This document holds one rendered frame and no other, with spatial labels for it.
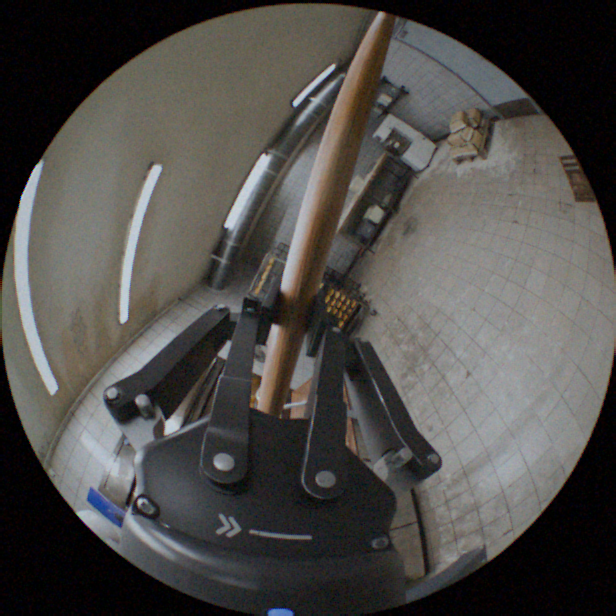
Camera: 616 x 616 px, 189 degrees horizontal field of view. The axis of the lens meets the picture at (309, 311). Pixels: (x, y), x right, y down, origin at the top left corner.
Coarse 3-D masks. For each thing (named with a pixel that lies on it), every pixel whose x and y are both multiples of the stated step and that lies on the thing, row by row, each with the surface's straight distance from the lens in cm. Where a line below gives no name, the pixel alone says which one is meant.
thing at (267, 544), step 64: (192, 448) 7; (256, 448) 7; (128, 512) 6; (192, 512) 6; (256, 512) 6; (320, 512) 6; (384, 512) 7; (192, 576) 4; (256, 576) 4; (320, 576) 4; (384, 576) 5
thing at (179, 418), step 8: (216, 360) 222; (208, 368) 213; (208, 376) 207; (200, 384) 195; (192, 392) 192; (184, 400) 187; (192, 400) 183; (184, 408) 182; (176, 416) 178; (184, 416) 174; (168, 424) 175; (176, 424) 173; (184, 424) 174; (168, 432) 171; (136, 480) 164; (136, 488) 163; (128, 504) 165
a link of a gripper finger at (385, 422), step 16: (368, 352) 13; (368, 368) 11; (384, 368) 12; (352, 384) 13; (368, 384) 11; (384, 384) 11; (352, 400) 13; (368, 400) 11; (384, 400) 10; (400, 400) 10; (368, 416) 11; (384, 416) 10; (400, 416) 10; (368, 432) 11; (384, 432) 10; (400, 432) 9; (416, 432) 10; (368, 448) 11; (384, 448) 10; (400, 448) 9; (416, 448) 9; (432, 448) 10; (416, 464) 9; (432, 464) 9
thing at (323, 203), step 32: (384, 32) 34; (352, 64) 24; (352, 96) 19; (352, 128) 17; (320, 160) 16; (352, 160) 16; (320, 192) 15; (320, 224) 15; (288, 256) 16; (320, 256) 15; (288, 288) 16; (288, 320) 17; (288, 352) 18; (288, 384) 21
